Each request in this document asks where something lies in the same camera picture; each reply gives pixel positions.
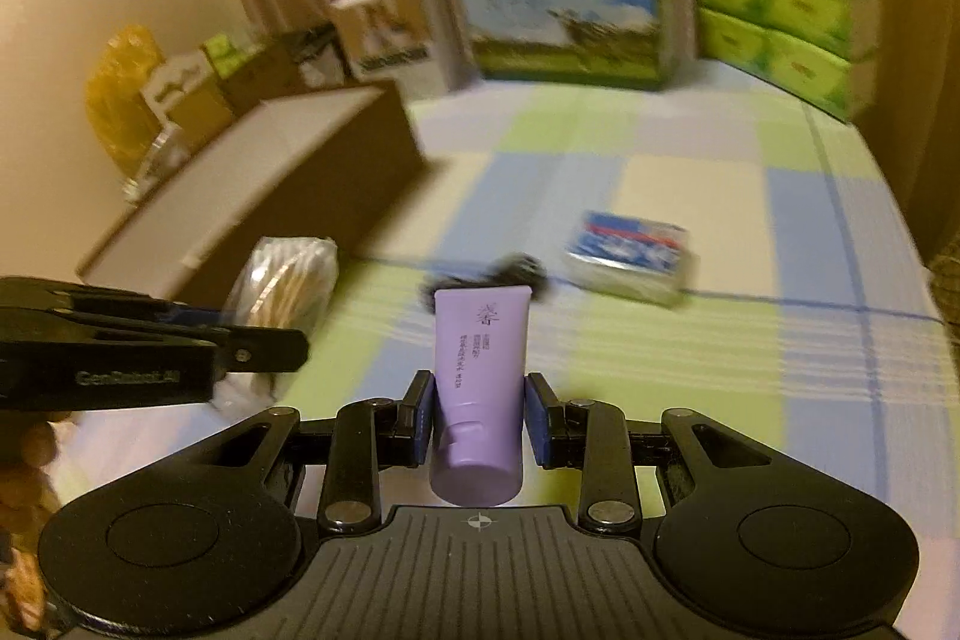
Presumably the yellow plastic bag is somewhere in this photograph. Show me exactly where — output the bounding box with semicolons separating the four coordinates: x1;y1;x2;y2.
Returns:
85;25;166;176

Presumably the silver foil bag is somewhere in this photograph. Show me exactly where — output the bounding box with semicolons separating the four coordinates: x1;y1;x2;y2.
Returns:
281;26;346;86

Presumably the stack of green tissue packs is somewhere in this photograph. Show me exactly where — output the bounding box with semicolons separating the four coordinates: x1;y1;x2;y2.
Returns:
679;0;878;124

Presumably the small brown cardboard box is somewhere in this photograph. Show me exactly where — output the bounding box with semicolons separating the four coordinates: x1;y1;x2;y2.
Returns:
217;44;301;112

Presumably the small green tissue box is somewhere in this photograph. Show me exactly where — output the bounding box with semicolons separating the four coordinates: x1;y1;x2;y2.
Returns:
201;32;260;82

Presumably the clear bag of cotton swabs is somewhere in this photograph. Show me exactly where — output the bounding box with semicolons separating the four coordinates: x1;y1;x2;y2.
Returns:
214;235;340;416

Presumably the white charger with black cable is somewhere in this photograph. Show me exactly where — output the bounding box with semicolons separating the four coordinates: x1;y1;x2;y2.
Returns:
420;254;552;315

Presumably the blue milk carton box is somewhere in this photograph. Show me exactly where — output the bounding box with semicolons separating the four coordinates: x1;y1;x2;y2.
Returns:
448;0;685;92

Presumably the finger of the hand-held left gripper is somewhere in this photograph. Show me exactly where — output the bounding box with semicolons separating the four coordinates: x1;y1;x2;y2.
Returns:
67;284;230;332
176;325;310;378

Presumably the purple cream tube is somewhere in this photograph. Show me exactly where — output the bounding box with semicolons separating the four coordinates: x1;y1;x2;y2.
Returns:
429;286;533;507

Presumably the checkered bed sheet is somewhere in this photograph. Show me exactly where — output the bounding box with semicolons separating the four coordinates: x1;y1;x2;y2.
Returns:
45;62;960;536

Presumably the brown quilted chair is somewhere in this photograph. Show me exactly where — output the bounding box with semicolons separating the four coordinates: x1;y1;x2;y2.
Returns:
930;235;960;326

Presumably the person's left hand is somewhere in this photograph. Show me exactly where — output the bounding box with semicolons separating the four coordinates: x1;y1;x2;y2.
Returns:
0;411;72;611

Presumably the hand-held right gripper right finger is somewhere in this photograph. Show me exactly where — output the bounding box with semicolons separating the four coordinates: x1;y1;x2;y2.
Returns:
523;371;773;532

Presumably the small white gold box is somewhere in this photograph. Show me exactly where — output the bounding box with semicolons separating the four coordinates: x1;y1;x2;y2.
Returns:
330;0;466;90

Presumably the blue tissue pack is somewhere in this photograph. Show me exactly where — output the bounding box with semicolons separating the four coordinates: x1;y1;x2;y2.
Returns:
562;209;695;309

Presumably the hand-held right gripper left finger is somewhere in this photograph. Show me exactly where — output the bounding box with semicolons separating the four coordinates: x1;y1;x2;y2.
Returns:
191;370;437;532

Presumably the clear plastic wrap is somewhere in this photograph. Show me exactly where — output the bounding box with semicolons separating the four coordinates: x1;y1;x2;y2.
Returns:
124;122;188;202

